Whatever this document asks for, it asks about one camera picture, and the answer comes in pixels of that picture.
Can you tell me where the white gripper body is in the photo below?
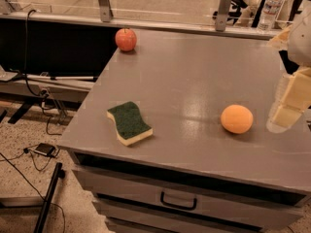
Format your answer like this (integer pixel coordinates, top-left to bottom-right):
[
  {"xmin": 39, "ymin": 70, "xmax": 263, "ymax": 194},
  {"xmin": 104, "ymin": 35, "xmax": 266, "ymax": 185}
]
[{"xmin": 288, "ymin": 5, "xmax": 311, "ymax": 66}]

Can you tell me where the black drawer handle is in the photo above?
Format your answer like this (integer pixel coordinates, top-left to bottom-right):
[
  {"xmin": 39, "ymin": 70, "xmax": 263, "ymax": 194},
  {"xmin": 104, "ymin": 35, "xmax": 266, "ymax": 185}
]
[{"xmin": 159, "ymin": 191, "xmax": 197, "ymax": 211}]

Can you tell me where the orange fruit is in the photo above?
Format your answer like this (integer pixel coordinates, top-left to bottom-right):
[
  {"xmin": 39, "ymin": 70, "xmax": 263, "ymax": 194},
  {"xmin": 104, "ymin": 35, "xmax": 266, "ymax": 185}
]
[{"xmin": 221, "ymin": 105, "xmax": 254, "ymax": 134}]

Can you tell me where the red apple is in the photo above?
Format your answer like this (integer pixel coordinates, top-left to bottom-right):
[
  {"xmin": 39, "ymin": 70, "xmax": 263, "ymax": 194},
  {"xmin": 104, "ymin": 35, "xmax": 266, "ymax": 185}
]
[{"xmin": 115, "ymin": 28, "xmax": 137, "ymax": 51}]

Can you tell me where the metal railing post left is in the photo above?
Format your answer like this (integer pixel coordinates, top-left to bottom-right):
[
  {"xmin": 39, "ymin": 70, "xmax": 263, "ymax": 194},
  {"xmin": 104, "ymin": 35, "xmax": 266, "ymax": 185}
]
[{"xmin": 98, "ymin": 0, "xmax": 113, "ymax": 22}]

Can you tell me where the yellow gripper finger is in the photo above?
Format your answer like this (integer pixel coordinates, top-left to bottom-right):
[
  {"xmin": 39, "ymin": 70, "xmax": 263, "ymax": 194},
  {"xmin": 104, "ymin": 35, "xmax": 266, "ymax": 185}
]
[
  {"xmin": 266, "ymin": 66, "xmax": 311, "ymax": 133},
  {"xmin": 267, "ymin": 26, "xmax": 291, "ymax": 50}
]

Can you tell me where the black cable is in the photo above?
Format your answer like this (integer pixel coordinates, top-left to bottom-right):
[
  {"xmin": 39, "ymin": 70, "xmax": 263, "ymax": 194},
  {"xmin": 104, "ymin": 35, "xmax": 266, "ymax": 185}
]
[{"xmin": 22, "ymin": 9, "xmax": 50, "ymax": 98}]

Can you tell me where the grey drawer cabinet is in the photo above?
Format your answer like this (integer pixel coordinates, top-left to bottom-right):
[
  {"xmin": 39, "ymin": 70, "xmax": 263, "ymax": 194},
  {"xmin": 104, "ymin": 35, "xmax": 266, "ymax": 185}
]
[{"xmin": 59, "ymin": 30, "xmax": 311, "ymax": 233}]

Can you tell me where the metal railing post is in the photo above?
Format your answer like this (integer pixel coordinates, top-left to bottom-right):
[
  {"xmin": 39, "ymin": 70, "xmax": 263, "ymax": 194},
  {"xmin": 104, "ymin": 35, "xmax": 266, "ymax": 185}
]
[
  {"xmin": 215, "ymin": 0, "xmax": 231, "ymax": 32},
  {"xmin": 98, "ymin": 0, "xmax": 113, "ymax": 22}
]

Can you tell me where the clear plastic water bottle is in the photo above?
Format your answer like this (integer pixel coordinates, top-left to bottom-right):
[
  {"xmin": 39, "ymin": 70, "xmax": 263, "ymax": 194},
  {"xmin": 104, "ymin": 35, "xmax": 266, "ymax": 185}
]
[{"xmin": 257, "ymin": 0, "xmax": 284, "ymax": 32}]

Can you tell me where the metal railing post right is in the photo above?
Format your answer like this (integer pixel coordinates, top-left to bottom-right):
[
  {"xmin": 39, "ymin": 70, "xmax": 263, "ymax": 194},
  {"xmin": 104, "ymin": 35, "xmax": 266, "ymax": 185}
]
[{"xmin": 215, "ymin": 0, "xmax": 231, "ymax": 32}]

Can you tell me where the green and yellow sponge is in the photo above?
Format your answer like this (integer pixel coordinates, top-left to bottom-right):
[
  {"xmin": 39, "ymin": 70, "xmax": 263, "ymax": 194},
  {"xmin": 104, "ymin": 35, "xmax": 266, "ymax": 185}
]
[{"xmin": 107, "ymin": 101, "xmax": 153, "ymax": 147}]

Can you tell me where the black power adapter on floor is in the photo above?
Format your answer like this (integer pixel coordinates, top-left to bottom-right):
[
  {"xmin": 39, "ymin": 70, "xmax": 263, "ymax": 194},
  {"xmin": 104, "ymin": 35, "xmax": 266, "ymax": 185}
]
[{"xmin": 34, "ymin": 143, "xmax": 55, "ymax": 156}]

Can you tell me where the black floor stand bar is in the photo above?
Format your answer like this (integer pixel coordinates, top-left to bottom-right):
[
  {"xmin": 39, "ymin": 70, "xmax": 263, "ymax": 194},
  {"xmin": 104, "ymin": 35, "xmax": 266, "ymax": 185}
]
[{"xmin": 34, "ymin": 162, "xmax": 65, "ymax": 233}]

